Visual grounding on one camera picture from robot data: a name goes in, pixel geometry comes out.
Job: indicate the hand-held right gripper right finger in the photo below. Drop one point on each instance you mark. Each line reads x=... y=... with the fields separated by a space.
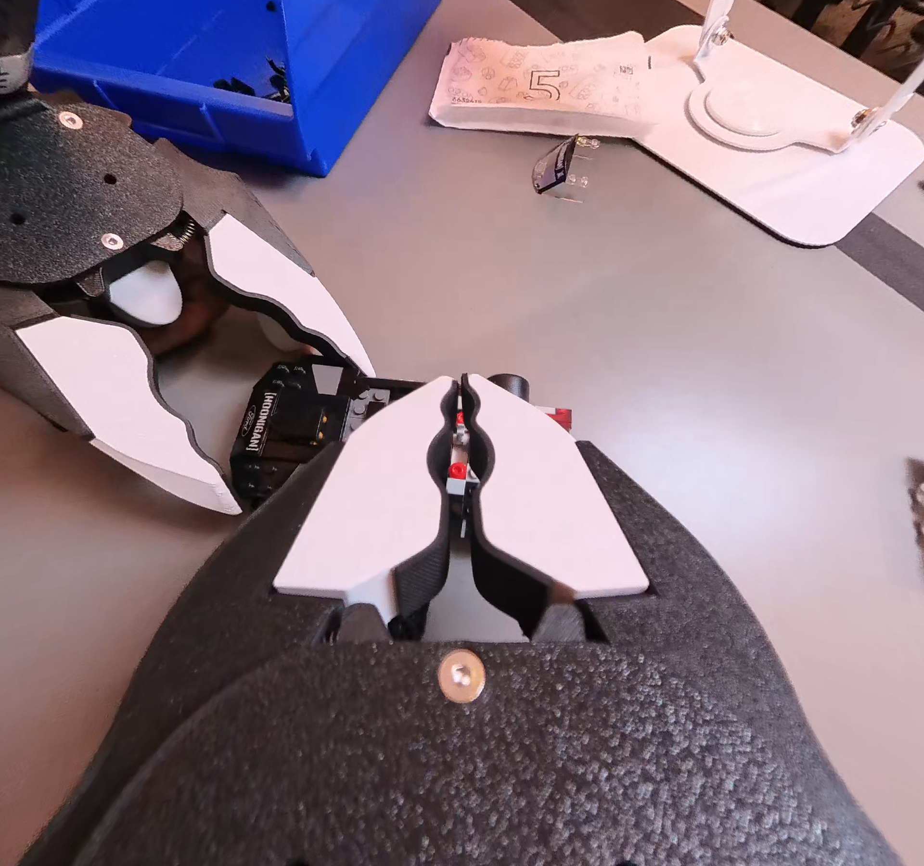
x=563 y=505

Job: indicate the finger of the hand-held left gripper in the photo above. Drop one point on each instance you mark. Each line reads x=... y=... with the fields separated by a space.
x=116 y=404
x=282 y=282

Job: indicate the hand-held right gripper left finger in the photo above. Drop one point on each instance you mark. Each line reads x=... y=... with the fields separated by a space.
x=368 y=505

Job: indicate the black lego car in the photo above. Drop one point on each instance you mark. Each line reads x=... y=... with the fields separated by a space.
x=296 y=426

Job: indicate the small red grey lego piece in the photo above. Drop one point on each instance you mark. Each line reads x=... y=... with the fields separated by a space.
x=461 y=448

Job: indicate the blue plastic bin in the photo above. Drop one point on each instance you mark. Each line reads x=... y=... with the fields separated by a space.
x=217 y=29

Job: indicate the loose lego pieces in bin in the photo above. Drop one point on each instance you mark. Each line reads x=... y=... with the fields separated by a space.
x=253 y=84

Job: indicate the clear lego windshield piece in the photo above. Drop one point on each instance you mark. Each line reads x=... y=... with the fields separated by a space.
x=560 y=166

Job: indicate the black printed lego plate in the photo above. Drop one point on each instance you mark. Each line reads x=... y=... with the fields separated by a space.
x=917 y=491

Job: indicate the white printed paper bag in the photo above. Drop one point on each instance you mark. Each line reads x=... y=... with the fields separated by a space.
x=549 y=84

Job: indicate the white booklet stand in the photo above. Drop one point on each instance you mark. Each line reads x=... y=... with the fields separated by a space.
x=787 y=130

